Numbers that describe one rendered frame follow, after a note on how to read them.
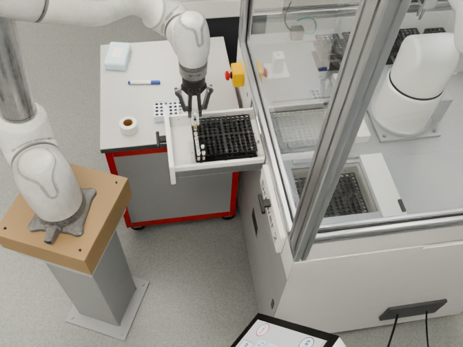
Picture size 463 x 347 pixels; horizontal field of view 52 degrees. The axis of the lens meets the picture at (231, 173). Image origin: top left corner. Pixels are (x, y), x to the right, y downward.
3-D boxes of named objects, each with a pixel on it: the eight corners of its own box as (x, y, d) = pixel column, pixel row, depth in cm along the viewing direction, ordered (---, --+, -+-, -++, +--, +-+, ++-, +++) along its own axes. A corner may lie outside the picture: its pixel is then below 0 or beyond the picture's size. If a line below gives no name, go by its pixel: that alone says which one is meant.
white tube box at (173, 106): (153, 122, 193) (153, 116, 190) (153, 107, 198) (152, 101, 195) (184, 120, 194) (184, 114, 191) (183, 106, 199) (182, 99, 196)
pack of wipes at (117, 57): (126, 71, 209) (125, 64, 206) (105, 70, 209) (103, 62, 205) (131, 49, 218) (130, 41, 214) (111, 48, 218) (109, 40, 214)
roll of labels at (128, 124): (130, 120, 193) (129, 113, 190) (141, 129, 191) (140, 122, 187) (116, 129, 190) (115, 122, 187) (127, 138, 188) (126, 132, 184)
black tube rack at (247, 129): (196, 166, 172) (196, 155, 166) (191, 130, 182) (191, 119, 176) (255, 160, 174) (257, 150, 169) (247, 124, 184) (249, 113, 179)
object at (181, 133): (175, 178, 169) (174, 169, 164) (169, 124, 183) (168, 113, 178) (284, 167, 174) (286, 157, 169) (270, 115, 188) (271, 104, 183)
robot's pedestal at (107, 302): (65, 321, 220) (9, 250, 158) (94, 265, 237) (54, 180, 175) (125, 341, 216) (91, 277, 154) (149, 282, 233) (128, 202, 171)
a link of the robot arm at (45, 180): (42, 232, 144) (16, 193, 126) (23, 190, 153) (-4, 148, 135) (91, 207, 149) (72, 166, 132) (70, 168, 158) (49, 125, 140)
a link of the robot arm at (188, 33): (216, 63, 144) (196, 38, 150) (217, 20, 131) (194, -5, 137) (185, 75, 140) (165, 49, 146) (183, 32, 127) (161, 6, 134)
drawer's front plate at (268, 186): (276, 253, 155) (280, 238, 146) (260, 181, 171) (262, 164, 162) (281, 253, 155) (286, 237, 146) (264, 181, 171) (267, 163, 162)
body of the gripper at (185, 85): (180, 82, 146) (182, 102, 154) (208, 80, 147) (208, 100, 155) (178, 65, 151) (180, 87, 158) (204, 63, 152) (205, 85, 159)
